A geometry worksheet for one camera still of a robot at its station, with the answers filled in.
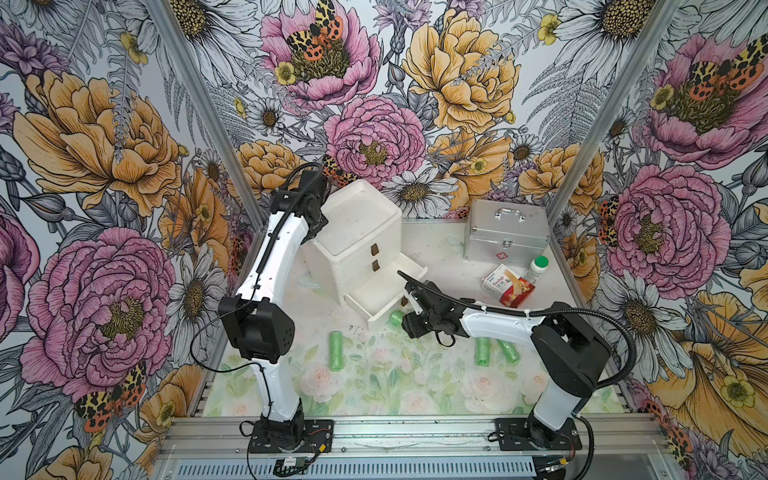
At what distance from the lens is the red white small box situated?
983mm

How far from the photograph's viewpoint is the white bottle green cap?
3.28ft

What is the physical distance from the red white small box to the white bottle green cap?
2cm
